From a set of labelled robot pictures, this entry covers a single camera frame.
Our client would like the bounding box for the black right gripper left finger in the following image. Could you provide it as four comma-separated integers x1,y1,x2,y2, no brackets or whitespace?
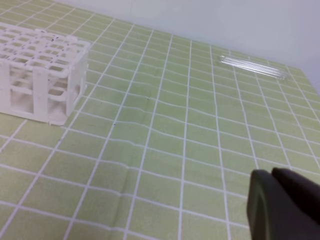
246,169,273,240

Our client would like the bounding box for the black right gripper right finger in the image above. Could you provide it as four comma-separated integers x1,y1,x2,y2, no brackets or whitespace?
265,168,320,240

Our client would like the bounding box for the spare glass tube far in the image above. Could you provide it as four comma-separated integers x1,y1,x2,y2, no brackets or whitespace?
219,55,291,77

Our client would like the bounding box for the spare glass tube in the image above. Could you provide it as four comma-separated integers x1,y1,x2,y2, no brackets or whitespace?
219,57,290,80
219,55,291,77

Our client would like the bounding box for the spare glass tube middle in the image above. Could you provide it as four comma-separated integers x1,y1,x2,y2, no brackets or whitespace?
219,57,290,80

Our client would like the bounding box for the white plastic test tube rack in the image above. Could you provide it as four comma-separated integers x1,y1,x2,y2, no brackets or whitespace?
0,23,91,126

